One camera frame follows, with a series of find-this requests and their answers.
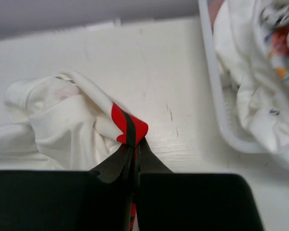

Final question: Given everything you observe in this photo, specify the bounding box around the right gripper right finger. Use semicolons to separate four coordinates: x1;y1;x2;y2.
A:
137;138;173;174

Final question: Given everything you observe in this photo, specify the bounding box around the white t-shirt colourful cartoon print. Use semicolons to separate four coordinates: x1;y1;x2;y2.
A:
213;0;289;169

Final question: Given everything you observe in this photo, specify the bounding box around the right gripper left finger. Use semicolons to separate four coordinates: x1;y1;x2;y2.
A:
89;145;134;183

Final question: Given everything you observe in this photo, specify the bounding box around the white plastic basket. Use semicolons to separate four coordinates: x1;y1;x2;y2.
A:
198;0;266;154

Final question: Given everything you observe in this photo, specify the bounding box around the white t-shirt red print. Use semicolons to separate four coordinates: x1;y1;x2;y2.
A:
0;72;148;231

